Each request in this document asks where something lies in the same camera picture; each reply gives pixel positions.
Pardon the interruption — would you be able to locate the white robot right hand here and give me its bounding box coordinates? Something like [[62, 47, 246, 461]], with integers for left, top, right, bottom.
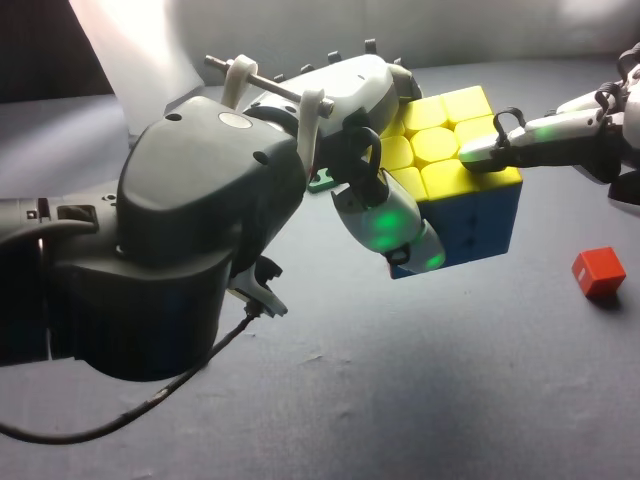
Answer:
[[458, 42, 640, 206]]

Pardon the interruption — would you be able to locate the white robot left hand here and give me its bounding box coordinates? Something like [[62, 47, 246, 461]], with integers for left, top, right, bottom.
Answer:
[[294, 38, 447, 275]]

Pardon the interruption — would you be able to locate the Rubik's cube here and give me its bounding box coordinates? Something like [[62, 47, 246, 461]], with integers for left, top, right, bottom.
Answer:
[[378, 85, 525, 280]]

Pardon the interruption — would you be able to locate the red cube block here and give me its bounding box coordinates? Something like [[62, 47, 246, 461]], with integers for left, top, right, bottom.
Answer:
[[572, 246, 628, 300]]

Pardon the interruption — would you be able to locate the green pentagon block with holes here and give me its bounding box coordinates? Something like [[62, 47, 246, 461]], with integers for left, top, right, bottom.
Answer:
[[306, 167, 335, 195]]

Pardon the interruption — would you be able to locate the white backdrop sheet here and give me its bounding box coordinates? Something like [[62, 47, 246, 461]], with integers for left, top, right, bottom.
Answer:
[[67, 0, 204, 139]]

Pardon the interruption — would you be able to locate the grey table cloth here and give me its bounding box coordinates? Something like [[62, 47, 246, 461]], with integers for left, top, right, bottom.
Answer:
[[0, 52, 640, 480]]

